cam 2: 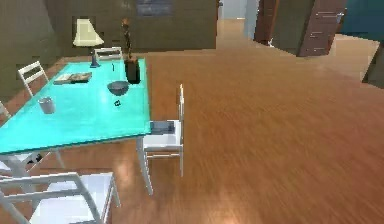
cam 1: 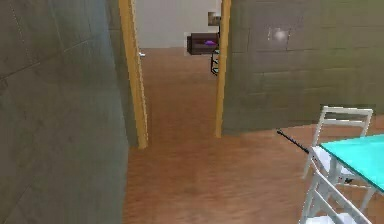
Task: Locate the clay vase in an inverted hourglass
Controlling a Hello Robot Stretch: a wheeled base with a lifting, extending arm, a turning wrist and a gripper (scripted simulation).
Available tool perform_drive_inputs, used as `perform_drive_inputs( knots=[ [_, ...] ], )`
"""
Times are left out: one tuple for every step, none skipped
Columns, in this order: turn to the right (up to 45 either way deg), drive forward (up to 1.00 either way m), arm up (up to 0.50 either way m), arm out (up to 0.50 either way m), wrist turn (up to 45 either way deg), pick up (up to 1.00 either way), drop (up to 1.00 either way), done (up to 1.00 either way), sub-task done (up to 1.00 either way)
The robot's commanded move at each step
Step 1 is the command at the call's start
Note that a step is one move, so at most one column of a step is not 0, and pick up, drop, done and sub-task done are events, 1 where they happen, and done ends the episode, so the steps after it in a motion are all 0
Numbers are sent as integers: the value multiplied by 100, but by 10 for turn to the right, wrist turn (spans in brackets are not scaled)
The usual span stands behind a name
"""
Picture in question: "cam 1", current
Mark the black shelf rack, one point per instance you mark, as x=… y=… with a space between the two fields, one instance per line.
x=215 y=61

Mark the white slatted chair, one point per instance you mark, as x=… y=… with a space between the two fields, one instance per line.
x=345 y=113
x=325 y=191

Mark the purple cushion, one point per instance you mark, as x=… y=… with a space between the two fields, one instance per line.
x=209 y=42

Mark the yellow door frame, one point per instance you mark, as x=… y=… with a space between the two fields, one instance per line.
x=222 y=66

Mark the yellow room door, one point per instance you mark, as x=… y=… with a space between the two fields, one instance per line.
x=133 y=76

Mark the dark brown sofa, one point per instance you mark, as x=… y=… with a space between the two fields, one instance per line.
x=198 y=46

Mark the turquoise table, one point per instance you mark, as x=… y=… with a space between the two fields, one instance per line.
x=360 y=156

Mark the framed wall picture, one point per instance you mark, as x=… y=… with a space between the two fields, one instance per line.
x=213 y=18

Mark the thin black rod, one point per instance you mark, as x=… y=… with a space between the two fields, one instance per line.
x=293 y=142

